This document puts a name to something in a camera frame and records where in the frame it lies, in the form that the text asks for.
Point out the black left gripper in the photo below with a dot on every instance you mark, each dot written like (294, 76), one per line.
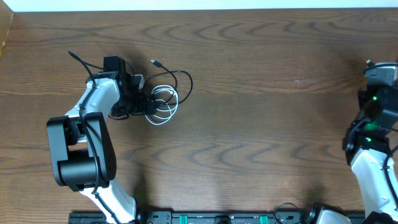
(149, 104)

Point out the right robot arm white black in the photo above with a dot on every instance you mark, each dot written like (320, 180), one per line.
(370, 155)

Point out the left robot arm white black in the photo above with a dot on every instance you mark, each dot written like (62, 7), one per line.
(81, 150)

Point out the cardboard side panel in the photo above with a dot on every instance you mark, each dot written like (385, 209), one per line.
(6, 18)

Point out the black mounting rail base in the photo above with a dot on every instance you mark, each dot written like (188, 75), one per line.
(284, 213)

